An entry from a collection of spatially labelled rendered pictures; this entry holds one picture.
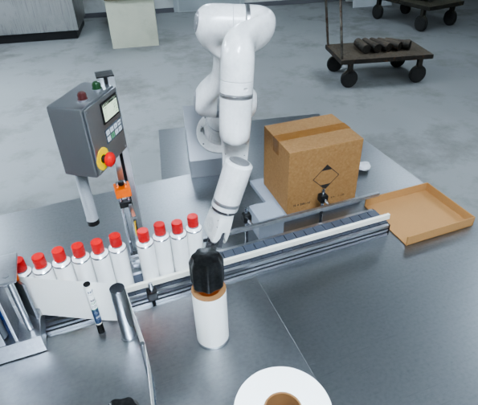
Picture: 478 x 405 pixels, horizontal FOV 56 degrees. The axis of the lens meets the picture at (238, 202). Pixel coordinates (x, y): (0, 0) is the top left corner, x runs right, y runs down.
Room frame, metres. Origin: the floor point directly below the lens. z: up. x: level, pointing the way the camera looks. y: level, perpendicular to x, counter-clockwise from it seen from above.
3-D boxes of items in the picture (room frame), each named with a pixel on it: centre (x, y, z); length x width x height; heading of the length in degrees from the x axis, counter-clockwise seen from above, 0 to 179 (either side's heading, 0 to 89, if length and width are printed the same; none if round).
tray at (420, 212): (1.37, -0.69, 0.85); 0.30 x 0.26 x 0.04; 110
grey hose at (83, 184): (1.06, 0.44, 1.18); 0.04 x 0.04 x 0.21
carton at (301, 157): (1.53, -0.29, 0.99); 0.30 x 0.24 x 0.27; 108
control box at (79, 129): (1.07, 0.38, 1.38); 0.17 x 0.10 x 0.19; 165
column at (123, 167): (1.15, 0.34, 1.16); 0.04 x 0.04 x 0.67; 20
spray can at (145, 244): (1.01, 0.28, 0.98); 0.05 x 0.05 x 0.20
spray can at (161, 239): (1.04, 0.24, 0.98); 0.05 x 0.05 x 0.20
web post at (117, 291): (0.80, 0.31, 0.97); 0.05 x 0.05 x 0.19
